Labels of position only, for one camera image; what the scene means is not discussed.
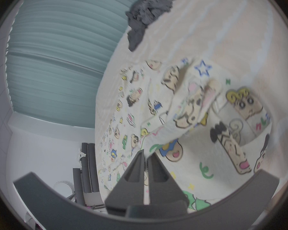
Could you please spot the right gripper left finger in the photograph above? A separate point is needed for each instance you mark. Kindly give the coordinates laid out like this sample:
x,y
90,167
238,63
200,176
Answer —
x,y
124,190

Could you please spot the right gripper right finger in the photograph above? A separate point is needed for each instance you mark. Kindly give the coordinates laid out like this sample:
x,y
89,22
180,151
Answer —
x,y
168,190

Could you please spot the white printed pyjama top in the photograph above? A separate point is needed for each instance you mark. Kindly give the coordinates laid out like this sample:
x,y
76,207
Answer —
x,y
206,128

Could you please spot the bed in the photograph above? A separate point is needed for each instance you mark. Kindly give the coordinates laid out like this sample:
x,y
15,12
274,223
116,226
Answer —
x,y
206,32

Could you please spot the black chest of drawers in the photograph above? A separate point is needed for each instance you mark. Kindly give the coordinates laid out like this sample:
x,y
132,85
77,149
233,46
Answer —
x,y
88,166

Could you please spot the round white mirror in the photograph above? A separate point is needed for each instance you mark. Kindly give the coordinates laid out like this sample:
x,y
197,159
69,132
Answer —
x,y
63,186

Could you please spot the blue-green curtain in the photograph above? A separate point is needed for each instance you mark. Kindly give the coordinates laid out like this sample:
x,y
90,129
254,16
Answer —
x,y
50,92
74,20

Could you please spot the grey garment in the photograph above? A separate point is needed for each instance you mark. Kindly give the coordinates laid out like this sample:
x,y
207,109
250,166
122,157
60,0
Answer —
x,y
148,11

